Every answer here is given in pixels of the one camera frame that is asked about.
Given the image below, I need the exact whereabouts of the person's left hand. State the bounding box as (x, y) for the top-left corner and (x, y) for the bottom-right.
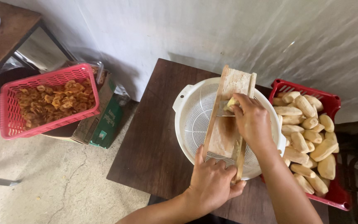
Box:
(188, 144), (247, 212)

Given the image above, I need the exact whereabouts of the person's right hand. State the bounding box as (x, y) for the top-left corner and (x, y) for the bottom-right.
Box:
(227, 93), (275, 149)

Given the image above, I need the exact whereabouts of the peeled banana piece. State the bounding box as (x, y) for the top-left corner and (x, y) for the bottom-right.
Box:
(223, 97), (240, 112)

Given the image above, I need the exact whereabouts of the wooden slicer board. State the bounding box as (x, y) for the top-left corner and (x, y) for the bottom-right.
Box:
(201, 65), (257, 184)

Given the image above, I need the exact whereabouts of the white plastic colander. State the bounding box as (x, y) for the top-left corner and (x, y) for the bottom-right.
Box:
(172, 77), (287, 180)

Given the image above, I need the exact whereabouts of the pile of peeled bananas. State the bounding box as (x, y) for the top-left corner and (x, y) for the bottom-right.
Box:
(272, 91), (340, 197)

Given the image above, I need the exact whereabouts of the red crate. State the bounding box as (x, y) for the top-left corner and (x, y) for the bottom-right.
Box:
(260, 79), (351, 211)

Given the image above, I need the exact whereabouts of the dark wooden table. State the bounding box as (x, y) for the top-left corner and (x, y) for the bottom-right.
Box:
(106, 58), (330, 224)

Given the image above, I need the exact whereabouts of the green cardboard box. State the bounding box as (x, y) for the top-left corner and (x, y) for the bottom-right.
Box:
(42, 69), (124, 149)

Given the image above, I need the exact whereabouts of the clear plastic container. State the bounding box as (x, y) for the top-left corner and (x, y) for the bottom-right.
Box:
(62, 60), (105, 85)

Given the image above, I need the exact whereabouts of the heap of fried banana chips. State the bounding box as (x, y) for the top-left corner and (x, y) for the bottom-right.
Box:
(16, 78), (96, 130)

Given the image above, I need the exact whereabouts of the red plastic basket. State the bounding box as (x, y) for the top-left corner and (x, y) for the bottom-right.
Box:
(0, 63), (100, 140)

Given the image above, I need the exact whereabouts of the brown wooden side table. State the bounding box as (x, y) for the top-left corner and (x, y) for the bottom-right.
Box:
(0, 0), (77, 91)

